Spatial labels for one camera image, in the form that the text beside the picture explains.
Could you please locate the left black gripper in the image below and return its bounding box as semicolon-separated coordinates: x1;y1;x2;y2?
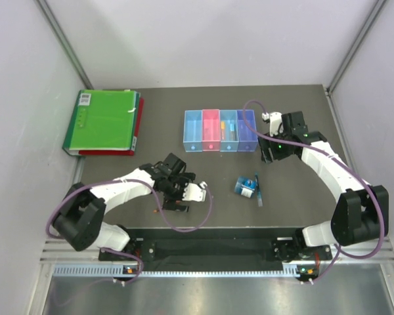
162;174;196;212

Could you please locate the light blue clear highlighter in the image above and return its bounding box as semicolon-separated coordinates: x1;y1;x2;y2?
229;123;236;141

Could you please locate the medium blue drawer bin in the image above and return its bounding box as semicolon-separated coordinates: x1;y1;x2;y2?
220;110;239;152

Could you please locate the blue pen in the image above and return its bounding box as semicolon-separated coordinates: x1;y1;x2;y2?
255;172;263;207

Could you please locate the orange highlighter marker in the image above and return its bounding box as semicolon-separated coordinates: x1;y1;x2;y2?
221;121;226;141

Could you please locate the light blue drawer bin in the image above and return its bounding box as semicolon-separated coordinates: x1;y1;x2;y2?
183;110;203;152

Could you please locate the pink drawer bin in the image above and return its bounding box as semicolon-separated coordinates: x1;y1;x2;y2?
202;109;221;151

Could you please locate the green plastic folder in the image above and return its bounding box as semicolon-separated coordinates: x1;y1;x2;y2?
62;89;141;156

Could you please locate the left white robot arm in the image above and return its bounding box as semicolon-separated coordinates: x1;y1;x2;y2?
47;154;207;261

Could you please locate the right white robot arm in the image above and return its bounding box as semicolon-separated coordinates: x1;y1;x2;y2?
258;112;389;260

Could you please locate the blue ink bottle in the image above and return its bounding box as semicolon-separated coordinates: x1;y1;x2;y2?
234;177;256;198

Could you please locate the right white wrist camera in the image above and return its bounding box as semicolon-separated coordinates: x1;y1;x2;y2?
261;112;282;137

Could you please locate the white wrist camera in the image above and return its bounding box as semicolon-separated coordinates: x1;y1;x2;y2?
261;112;282;137
182;181;208;202

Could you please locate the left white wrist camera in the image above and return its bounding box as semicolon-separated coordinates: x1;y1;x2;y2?
182;181;208;202

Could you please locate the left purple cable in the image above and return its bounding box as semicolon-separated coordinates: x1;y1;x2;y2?
45;178;214;285

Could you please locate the purple cable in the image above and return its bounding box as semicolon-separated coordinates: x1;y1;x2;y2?
242;99;386;285
45;178;214;285

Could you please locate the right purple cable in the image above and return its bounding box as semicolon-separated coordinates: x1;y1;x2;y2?
242;99;386;285

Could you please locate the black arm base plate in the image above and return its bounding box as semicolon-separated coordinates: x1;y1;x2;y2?
98;237;334;262

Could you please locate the grey slotted cable duct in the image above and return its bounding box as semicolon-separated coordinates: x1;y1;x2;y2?
53;264;299;277

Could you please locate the aluminium front rail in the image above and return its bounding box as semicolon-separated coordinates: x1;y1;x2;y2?
39;239;394;264

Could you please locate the left aluminium frame post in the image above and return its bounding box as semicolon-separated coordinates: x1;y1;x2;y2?
34;0;94;89

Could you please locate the aluminium frame post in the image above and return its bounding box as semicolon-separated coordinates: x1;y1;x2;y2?
325;0;388;96
34;0;94;89

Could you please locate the right aluminium frame post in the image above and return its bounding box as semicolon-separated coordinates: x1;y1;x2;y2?
325;0;388;96

